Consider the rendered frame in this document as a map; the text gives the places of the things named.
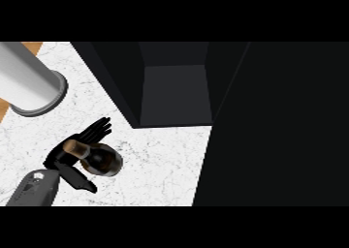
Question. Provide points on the dark grey cabinet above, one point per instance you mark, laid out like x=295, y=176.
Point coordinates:
x=172, y=93

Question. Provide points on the dark grey cabinet door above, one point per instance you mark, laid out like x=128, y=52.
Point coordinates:
x=283, y=126

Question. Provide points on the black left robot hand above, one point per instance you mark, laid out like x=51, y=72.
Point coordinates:
x=62, y=154

